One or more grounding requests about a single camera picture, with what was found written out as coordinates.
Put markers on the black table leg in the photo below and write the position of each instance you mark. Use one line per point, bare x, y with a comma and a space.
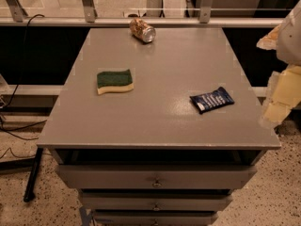
29, 192

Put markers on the middle grey drawer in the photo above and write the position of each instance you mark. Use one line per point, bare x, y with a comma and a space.
155, 201

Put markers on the bottom grey drawer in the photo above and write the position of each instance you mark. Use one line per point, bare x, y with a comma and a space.
154, 218

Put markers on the metal window rail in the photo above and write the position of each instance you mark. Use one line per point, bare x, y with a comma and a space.
155, 22

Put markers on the grey drawer cabinet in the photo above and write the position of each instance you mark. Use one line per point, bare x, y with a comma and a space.
156, 122

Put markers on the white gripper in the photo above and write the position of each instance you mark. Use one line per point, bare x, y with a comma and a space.
290, 42

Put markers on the green and yellow sponge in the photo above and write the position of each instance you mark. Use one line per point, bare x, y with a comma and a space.
111, 82

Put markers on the blue snack packet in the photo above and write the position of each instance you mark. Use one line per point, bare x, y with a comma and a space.
211, 100

